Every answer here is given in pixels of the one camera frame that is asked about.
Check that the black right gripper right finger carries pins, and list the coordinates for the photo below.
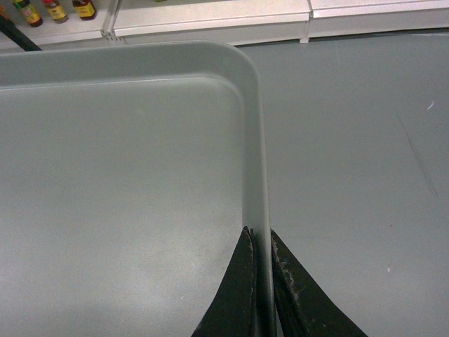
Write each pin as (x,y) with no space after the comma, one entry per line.
(303,307)

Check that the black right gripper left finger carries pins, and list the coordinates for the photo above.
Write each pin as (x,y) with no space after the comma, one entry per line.
(233,309)

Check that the grey silver tray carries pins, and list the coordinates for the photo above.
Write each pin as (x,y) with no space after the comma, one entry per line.
(127,176)

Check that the sauce bottle dark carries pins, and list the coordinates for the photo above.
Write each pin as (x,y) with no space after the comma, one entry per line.
(85,9)

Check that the sauce bottle red cap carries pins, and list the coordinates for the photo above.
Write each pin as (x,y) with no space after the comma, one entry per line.
(56,11)

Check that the sauce bottle yellow label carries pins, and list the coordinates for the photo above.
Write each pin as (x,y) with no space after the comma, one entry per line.
(28,12)

